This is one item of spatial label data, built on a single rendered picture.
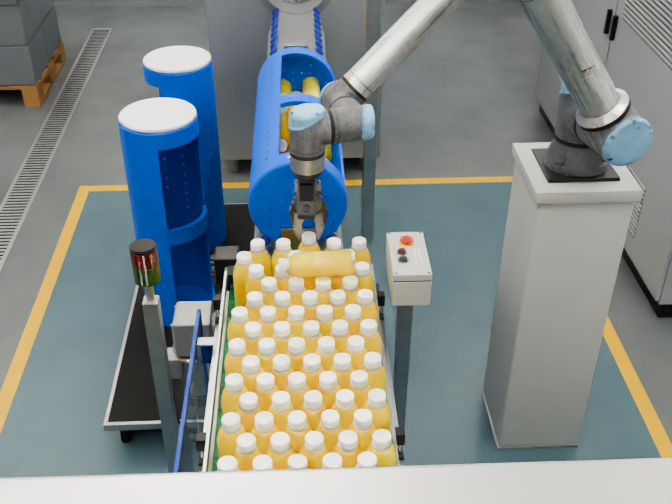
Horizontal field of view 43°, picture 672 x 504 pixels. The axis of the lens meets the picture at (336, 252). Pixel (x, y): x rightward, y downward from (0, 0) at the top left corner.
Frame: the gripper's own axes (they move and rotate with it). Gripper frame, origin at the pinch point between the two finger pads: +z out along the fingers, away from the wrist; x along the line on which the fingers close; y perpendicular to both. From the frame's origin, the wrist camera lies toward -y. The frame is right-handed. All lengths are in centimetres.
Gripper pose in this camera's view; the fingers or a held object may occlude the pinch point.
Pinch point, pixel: (308, 237)
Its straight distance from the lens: 231.9
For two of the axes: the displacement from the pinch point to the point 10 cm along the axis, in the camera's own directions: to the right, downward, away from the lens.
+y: -0.4, -5.7, 8.2
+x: -10.0, 0.2, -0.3
